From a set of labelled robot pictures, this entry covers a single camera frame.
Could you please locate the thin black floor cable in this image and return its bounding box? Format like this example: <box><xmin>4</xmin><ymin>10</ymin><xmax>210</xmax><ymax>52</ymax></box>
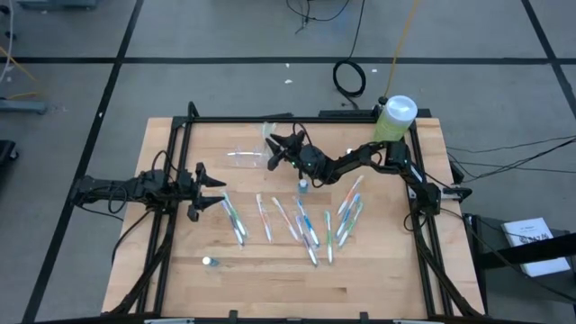
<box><xmin>447</xmin><ymin>159</ymin><xmax>576</xmax><ymax>176</ymax></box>
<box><xmin>445</xmin><ymin>134</ymin><xmax>576</xmax><ymax>154</ymax></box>

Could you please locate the yellow hanging cable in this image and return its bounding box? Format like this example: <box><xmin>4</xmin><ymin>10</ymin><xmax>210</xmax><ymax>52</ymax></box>
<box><xmin>382</xmin><ymin>0</ymin><xmax>422</xmax><ymax>101</ymax></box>

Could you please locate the black aluminium rig frame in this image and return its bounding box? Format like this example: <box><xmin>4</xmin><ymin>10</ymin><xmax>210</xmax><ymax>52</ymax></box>
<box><xmin>105</xmin><ymin>101</ymin><xmax>485</xmax><ymax>324</ymax></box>

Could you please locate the thick black floor cable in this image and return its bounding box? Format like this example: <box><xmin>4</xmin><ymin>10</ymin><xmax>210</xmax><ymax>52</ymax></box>
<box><xmin>461</xmin><ymin>138</ymin><xmax>576</xmax><ymax>184</ymax></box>

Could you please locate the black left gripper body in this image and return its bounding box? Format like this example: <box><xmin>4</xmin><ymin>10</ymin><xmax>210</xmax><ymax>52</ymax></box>
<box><xmin>168</xmin><ymin>166</ymin><xmax>200</xmax><ymax>212</ymax></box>

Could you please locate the white floor cable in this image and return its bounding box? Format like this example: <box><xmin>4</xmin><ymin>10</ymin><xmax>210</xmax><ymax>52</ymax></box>
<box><xmin>0</xmin><ymin>0</ymin><xmax>14</xmax><ymax>85</ymax></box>

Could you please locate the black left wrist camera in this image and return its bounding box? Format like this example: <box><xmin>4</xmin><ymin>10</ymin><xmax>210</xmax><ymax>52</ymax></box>
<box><xmin>139</xmin><ymin>168</ymin><xmax>170</xmax><ymax>194</ymax></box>

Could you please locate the grey stand base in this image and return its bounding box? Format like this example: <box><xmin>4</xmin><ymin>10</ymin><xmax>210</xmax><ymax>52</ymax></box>
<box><xmin>0</xmin><ymin>98</ymin><xmax>49</xmax><ymax>116</ymax></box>

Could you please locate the black cart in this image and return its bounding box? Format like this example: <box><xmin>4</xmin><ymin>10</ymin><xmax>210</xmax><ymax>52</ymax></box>
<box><xmin>463</xmin><ymin>211</ymin><xmax>576</xmax><ymax>307</ymax></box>

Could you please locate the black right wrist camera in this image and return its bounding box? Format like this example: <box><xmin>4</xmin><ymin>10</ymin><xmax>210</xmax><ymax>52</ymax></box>
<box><xmin>301</xmin><ymin>146</ymin><xmax>326</xmax><ymax>173</ymax></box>

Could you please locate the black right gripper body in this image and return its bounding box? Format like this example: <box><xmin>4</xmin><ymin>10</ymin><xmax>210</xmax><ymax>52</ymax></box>
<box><xmin>287</xmin><ymin>132</ymin><xmax>329</xmax><ymax>184</ymax></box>

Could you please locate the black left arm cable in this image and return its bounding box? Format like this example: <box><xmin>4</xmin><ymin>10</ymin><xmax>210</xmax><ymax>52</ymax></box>
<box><xmin>111</xmin><ymin>209</ymin><xmax>154</xmax><ymax>267</ymax></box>

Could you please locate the black floor object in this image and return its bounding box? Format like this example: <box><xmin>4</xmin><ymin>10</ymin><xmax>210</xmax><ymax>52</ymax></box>
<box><xmin>0</xmin><ymin>139</ymin><xmax>20</xmax><ymax>170</ymax></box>

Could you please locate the black looped floor cable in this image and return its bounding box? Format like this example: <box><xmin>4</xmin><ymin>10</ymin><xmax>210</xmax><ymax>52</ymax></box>
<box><xmin>285</xmin><ymin>0</ymin><xmax>352</xmax><ymax>35</ymax></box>

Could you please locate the clear acrylic organizer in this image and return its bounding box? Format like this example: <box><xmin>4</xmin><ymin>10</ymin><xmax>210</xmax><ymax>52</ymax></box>
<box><xmin>215</xmin><ymin>134</ymin><xmax>273</xmax><ymax>171</ymax></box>

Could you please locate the black coiled floor cable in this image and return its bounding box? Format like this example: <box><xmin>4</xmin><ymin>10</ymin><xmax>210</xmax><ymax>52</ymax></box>
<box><xmin>331</xmin><ymin>0</ymin><xmax>368</xmax><ymax>110</ymax></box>

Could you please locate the yellow floor cable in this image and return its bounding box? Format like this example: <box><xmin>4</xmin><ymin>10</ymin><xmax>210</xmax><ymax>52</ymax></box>
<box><xmin>0</xmin><ymin>44</ymin><xmax>44</xmax><ymax>101</ymax></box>

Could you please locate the green disinfecting wipes canister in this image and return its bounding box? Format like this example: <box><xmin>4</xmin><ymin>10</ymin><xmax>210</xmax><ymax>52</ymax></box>
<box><xmin>372</xmin><ymin>94</ymin><xmax>419</xmax><ymax>144</ymax></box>

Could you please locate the white booklet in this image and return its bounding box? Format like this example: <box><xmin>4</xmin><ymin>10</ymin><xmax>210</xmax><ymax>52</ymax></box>
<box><xmin>500</xmin><ymin>217</ymin><xmax>572</xmax><ymax>278</ymax></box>

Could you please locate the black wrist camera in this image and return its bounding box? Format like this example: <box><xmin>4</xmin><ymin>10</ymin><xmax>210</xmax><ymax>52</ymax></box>
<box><xmin>301</xmin><ymin>146</ymin><xmax>326</xmax><ymax>173</ymax></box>
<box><xmin>139</xmin><ymin>168</ymin><xmax>170</xmax><ymax>194</ymax></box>

